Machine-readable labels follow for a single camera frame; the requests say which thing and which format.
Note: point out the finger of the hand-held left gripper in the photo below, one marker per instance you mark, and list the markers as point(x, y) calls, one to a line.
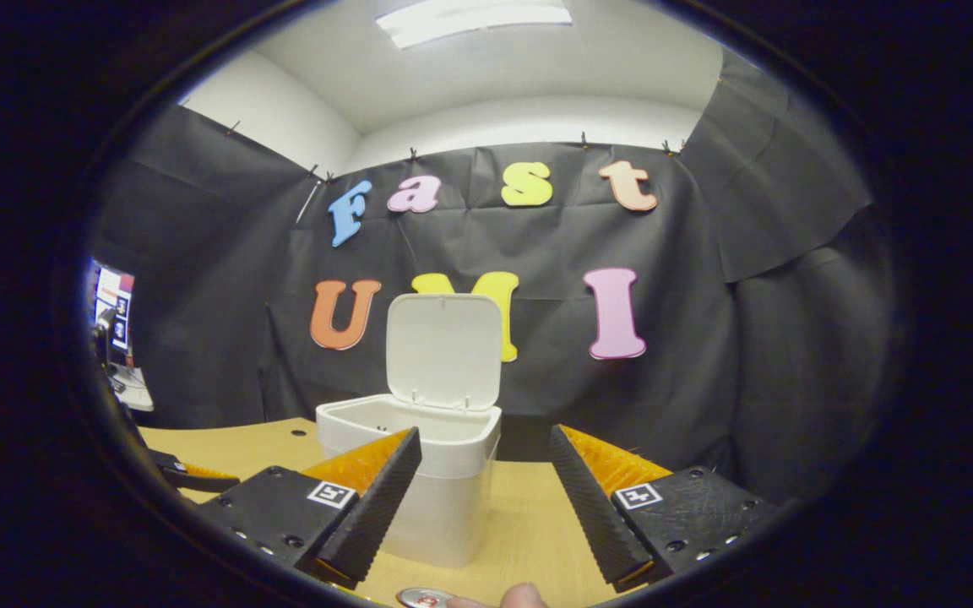
point(199, 484)

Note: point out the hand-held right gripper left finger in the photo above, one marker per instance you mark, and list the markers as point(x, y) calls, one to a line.
point(381, 507)

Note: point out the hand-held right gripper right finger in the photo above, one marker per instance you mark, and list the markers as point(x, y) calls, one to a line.
point(596, 515)

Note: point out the silver pop can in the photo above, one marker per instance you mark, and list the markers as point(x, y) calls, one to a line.
point(423, 599)

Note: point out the white desktop garbage bin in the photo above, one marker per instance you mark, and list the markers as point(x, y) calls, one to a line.
point(444, 355)

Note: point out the white side table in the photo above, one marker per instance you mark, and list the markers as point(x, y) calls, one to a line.
point(133, 390)

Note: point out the black backdrop cloth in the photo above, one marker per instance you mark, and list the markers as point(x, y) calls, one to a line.
point(554, 380)

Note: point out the computer monitor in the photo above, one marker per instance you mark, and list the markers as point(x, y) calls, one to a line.
point(115, 308)

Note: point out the thin white rod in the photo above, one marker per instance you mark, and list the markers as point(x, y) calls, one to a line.
point(309, 200)

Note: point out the row of small backdrop clips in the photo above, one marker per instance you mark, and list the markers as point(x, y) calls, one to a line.
point(411, 154)

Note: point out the long ceiling light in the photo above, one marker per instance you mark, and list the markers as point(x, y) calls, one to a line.
point(474, 21)

